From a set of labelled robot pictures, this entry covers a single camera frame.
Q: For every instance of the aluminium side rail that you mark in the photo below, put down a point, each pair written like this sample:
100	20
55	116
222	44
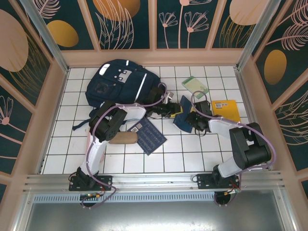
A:
255	122
51	122

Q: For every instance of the small circuit board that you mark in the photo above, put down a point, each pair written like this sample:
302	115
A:
92	195
232	191

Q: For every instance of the aluminium mounting rail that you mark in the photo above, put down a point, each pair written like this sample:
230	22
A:
154	180

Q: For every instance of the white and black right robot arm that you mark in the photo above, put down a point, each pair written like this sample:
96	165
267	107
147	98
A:
250	149

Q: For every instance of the aluminium frame post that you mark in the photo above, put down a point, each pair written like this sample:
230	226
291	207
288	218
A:
51	41
257	36

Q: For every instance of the yellow book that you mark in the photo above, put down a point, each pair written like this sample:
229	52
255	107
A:
228	110

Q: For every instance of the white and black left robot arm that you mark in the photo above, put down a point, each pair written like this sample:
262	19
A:
95	151

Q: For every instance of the brown pencil case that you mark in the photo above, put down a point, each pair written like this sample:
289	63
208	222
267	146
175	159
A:
125	138

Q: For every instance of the dark blue book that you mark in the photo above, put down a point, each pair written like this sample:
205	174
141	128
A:
184	120

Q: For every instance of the green notebook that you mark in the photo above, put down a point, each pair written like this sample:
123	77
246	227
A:
192	84

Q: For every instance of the blue book with QR code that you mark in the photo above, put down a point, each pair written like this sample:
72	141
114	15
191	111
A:
151	139

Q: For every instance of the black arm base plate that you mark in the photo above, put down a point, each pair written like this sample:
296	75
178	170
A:
106	181
204	180

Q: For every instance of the navy blue backpack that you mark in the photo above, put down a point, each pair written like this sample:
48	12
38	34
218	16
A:
108	84

